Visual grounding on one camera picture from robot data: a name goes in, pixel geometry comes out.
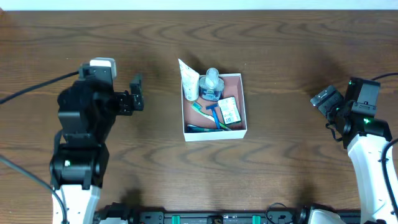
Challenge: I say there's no white conditioner tube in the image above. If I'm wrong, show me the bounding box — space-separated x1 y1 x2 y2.
178 59 200 101

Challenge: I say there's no green white toothbrush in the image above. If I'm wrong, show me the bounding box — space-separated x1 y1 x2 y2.
191 101 231 131

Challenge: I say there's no teal toothpaste tube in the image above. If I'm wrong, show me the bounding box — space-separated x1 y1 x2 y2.
187 124 223 133

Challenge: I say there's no clear pump soap bottle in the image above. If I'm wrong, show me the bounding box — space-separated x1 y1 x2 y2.
199 68 224 101

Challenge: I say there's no blue disposable razor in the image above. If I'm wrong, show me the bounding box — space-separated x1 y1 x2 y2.
206 103 221 129

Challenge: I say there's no green soap box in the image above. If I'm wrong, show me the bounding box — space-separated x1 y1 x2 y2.
218 96 241 125

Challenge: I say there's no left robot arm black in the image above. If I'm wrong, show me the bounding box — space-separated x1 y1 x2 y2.
49 63 144 223

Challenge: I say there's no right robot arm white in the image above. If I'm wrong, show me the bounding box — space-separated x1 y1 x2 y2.
310 77 397 223

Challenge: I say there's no white box pink interior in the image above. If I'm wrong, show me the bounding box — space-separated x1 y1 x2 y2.
181 73 248 142

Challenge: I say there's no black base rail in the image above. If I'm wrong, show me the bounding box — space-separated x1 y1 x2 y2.
96 202 363 224

